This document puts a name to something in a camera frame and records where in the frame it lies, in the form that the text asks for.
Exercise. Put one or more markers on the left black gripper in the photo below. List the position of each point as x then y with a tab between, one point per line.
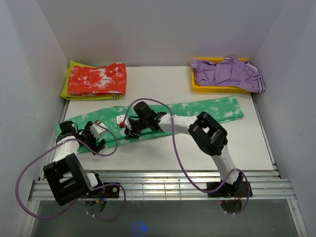
96	148

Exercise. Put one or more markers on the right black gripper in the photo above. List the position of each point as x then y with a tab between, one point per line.
131	134

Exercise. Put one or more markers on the green tie-dye trousers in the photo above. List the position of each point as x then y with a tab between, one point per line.
222	110

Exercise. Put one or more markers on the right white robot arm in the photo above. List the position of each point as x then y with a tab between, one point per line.
208	134

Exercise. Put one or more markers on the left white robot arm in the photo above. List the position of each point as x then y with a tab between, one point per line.
65	174

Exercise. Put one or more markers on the yellow folded trousers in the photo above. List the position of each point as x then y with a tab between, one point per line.
65	95

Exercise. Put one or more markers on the red tie-dye folded trousers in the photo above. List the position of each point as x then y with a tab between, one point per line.
97	81

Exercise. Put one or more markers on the purple trousers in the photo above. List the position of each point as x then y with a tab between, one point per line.
230	72

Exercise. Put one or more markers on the yellow plastic tray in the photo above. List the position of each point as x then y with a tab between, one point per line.
215	89

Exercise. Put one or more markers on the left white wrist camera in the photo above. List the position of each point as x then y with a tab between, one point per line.
97	129

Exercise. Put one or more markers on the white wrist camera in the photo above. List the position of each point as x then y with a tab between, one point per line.
121	121
97	129

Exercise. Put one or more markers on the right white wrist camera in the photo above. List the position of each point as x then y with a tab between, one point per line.
121	121

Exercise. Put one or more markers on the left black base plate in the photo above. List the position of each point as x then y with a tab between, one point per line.
111	190

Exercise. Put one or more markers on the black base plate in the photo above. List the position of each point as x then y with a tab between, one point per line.
228	191
111	190

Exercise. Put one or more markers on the aluminium rail frame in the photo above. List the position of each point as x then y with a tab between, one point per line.
174	185

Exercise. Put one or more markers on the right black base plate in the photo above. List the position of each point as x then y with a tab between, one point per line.
228	191

